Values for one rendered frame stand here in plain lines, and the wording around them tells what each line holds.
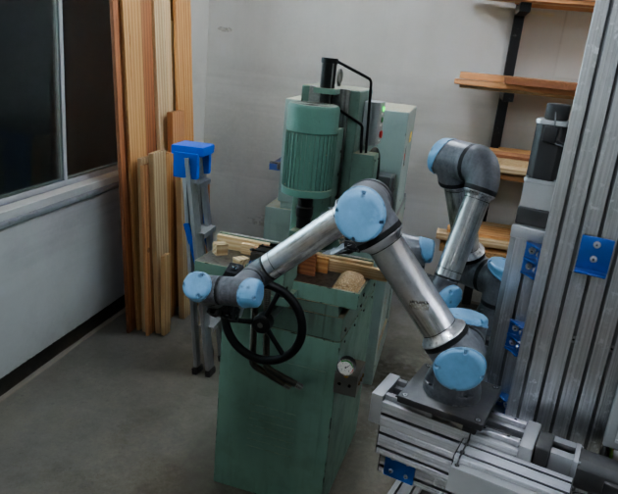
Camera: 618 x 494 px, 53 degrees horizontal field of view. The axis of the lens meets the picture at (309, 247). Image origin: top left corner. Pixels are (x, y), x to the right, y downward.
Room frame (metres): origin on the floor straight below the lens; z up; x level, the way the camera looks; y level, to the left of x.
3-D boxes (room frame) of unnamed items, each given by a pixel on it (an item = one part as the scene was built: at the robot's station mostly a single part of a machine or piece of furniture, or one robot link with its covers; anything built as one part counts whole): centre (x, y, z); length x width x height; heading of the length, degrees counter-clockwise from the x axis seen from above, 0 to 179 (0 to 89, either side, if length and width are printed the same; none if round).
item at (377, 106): (2.37, -0.20, 1.40); 0.10 x 0.06 x 0.16; 164
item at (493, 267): (1.90, -0.64, 0.98); 0.13 x 0.12 x 0.14; 38
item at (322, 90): (2.24, -0.01, 1.54); 0.08 x 0.08 x 0.17; 74
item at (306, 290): (2.01, 0.09, 0.87); 0.61 x 0.30 x 0.06; 74
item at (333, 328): (2.22, -0.01, 0.76); 0.57 x 0.45 x 0.09; 164
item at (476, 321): (1.45, -0.41, 0.98); 0.13 x 0.12 x 0.14; 167
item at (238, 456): (2.22, 0.00, 0.36); 0.58 x 0.45 x 0.71; 164
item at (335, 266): (2.09, -0.02, 0.92); 0.55 x 0.02 x 0.04; 74
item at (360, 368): (1.90, -0.18, 0.58); 0.12 x 0.08 x 0.08; 164
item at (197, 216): (2.92, 0.54, 0.58); 0.27 x 0.25 x 1.16; 80
